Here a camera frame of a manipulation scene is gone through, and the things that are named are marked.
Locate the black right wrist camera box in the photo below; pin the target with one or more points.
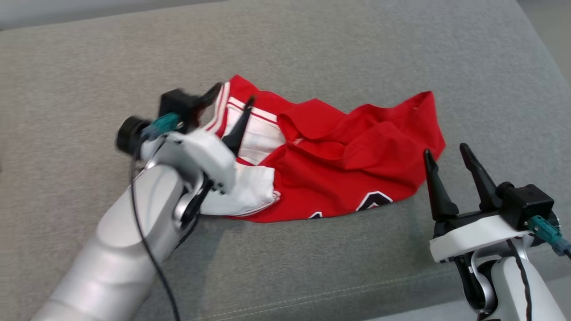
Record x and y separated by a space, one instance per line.
524 203

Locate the red white jersey shirt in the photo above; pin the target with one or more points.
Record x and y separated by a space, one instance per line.
334 178

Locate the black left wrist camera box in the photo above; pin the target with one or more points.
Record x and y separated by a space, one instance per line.
176 104

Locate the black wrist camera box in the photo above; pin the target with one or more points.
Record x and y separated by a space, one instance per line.
524 203
176 104

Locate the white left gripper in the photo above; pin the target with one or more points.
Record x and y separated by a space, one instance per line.
200 154

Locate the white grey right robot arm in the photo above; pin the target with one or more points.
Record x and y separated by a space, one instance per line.
513 285

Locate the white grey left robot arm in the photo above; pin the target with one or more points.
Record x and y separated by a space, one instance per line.
125 232

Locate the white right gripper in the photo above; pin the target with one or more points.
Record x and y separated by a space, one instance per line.
473 234

